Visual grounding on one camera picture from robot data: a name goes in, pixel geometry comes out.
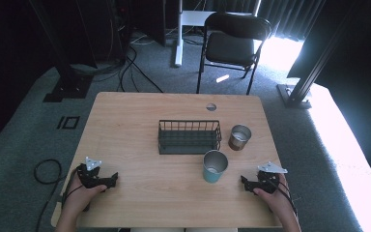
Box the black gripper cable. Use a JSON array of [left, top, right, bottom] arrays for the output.
[[266, 175, 300, 218], [33, 159, 80, 232]]

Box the black folding chair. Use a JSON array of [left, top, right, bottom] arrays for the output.
[[195, 12, 272, 96]]

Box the black aluminium profile stand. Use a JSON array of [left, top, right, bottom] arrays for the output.
[[276, 0, 357, 110]]

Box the teal metal cup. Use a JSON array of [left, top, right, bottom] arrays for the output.
[[202, 149, 229, 185]]

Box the person's right hand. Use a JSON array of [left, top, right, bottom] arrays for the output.
[[253, 173, 293, 214]]

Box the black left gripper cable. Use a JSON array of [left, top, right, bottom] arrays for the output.
[[33, 159, 80, 232]]

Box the person's left hand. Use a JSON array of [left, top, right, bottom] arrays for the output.
[[62, 174, 108, 218]]

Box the black stand with square base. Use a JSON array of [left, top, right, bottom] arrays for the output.
[[28, 0, 94, 103]]

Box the white tape strip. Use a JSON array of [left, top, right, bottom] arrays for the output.
[[215, 73, 231, 84]]

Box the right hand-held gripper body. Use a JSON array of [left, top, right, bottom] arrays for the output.
[[254, 161, 289, 194]]

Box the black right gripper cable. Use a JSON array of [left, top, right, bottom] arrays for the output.
[[266, 175, 300, 218]]

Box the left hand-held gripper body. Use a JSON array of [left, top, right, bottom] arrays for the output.
[[75, 157, 110, 189]]

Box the bundle of black floor cables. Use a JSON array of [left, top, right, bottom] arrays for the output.
[[71, 30, 164, 94]]

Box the black wire basket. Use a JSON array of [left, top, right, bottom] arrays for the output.
[[157, 119, 222, 156]]

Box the brown metal cup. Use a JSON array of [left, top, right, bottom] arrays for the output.
[[227, 124, 252, 152]]

